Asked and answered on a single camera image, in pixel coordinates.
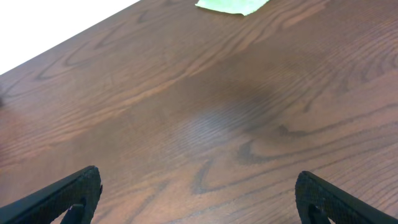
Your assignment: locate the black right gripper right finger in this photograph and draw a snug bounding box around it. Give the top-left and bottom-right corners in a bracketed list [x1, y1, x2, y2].
[295, 171, 397, 224]

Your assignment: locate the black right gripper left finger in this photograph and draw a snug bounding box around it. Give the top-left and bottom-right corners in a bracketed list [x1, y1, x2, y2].
[1, 166, 103, 223]

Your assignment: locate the green microfiber cloth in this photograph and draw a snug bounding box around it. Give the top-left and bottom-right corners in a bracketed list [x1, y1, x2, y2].
[195, 0, 269, 16]

